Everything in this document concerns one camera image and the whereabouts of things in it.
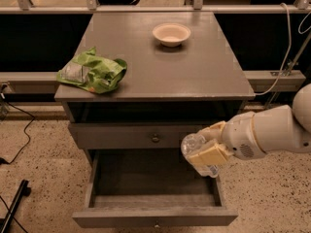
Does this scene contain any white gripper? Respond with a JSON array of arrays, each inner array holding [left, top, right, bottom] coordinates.
[[187, 112, 266, 166]]

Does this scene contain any clear plastic water bottle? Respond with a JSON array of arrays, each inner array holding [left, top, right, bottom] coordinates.
[[181, 133, 219, 178]]

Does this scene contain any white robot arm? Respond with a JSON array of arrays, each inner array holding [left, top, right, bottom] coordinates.
[[181, 84, 311, 167]]

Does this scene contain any closed grey top drawer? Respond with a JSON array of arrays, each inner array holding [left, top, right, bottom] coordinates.
[[69, 123, 203, 150]]

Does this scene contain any grey wooden drawer cabinet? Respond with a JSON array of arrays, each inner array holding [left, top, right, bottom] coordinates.
[[53, 11, 257, 229]]

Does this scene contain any open grey middle drawer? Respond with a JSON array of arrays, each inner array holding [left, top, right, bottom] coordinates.
[[73, 149, 237, 228]]

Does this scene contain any white paper bowl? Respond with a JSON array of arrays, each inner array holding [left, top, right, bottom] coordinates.
[[153, 23, 191, 48]]

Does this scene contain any green chip bag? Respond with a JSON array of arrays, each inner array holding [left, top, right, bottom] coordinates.
[[56, 47, 127, 94]]

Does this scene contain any metal window railing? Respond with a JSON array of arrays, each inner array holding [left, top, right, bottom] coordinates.
[[0, 0, 311, 16]]

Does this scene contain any black stand leg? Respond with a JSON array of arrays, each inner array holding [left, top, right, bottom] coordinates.
[[0, 180, 31, 233]]

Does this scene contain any white cable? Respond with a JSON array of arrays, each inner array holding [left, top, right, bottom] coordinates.
[[255, 2, 293, 97]]

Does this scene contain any black floor cable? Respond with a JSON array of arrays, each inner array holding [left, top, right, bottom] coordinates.
[[0, 90, 37, 165]]

